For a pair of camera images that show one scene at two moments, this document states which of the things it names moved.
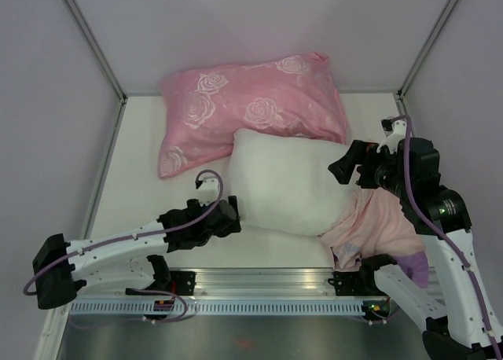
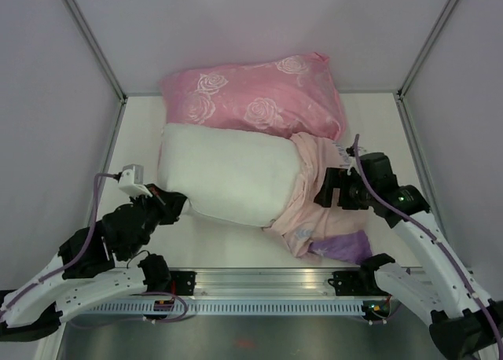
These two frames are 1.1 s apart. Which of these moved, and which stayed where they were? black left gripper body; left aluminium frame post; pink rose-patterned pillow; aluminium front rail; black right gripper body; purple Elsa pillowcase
Moved: black right gripper body; purple Elsa pillowcase; black left gripper body
Stayed: left aluminium frame post; pink rose-patterned pillow; aluminium front rail
